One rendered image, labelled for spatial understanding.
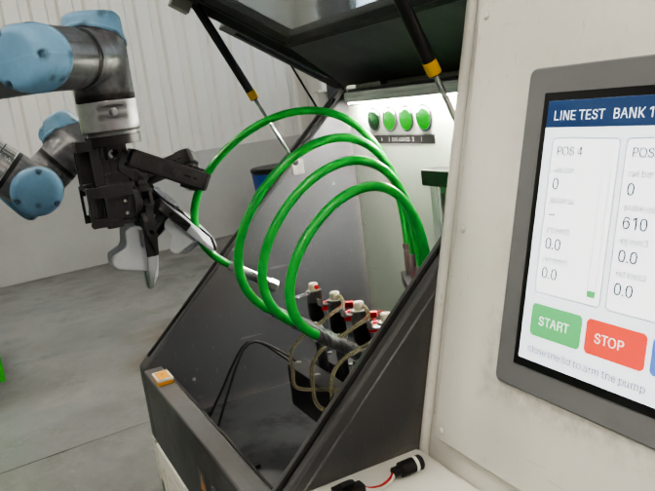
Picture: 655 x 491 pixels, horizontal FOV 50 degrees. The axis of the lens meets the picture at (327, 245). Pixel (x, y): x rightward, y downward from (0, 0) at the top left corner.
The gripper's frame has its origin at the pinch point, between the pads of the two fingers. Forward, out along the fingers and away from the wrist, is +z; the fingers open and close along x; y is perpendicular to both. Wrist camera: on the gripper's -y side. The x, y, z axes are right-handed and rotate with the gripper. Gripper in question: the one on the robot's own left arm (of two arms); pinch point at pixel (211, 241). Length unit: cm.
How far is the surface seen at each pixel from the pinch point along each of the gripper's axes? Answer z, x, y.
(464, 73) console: 17, 34, -41
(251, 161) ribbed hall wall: -151, -690, -5
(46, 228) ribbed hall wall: -241, -566, 176
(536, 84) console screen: 25, 45, -42
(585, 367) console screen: 46, 52, -21
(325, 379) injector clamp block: 30.3, 2.9, 5.0
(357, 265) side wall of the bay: 22.0, -41.1, -11.8
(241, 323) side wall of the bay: 11.0, -28.3, 13.3
